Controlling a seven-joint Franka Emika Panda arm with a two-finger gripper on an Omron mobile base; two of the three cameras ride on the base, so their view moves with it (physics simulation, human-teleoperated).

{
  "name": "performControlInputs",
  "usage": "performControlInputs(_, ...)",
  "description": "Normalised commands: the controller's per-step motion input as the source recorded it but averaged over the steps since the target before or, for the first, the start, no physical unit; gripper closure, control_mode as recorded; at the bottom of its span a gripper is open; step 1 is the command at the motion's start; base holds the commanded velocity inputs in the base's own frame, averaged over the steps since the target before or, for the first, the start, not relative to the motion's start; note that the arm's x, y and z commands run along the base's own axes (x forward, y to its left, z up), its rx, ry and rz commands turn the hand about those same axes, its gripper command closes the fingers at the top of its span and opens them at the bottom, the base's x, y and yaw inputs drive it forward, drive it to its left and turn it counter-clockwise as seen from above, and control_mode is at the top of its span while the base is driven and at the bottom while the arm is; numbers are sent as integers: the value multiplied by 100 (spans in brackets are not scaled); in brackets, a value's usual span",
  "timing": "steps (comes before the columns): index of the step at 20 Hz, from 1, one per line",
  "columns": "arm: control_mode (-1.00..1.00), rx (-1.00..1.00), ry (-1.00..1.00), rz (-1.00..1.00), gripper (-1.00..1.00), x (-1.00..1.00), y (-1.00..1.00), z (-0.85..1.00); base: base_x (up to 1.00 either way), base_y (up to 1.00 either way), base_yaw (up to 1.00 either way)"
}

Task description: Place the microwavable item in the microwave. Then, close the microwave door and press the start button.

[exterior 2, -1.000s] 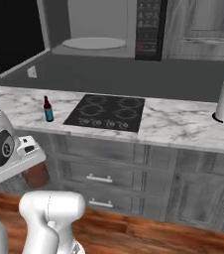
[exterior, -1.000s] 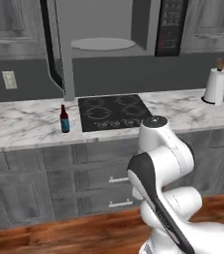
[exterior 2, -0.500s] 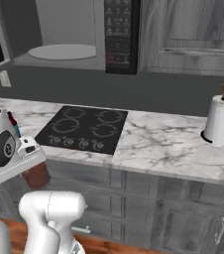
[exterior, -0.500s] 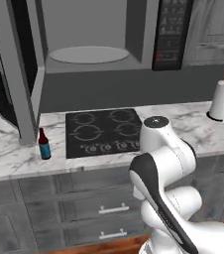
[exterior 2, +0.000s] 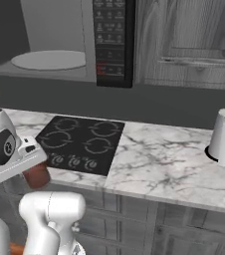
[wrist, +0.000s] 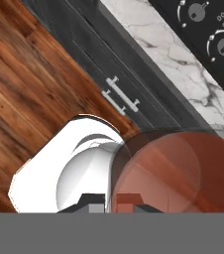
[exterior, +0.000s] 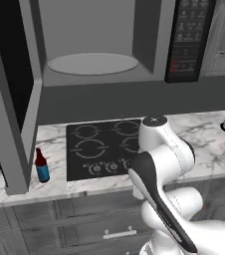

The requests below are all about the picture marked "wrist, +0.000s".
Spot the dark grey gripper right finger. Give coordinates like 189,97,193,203
116,192,166,214

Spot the black hob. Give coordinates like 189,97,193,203
147,0,224,107

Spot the silver bar drawer handle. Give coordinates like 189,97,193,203
105,75,141,113
101,89,128,116

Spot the white rounded object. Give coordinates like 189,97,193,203
8,113,126,214

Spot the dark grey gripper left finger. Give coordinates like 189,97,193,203
57,192,106,214

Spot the dark grey drawer front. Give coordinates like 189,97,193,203
20,0,158,133
63,0,215,133

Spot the translucent red round disc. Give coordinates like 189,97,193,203
111,128,224,214

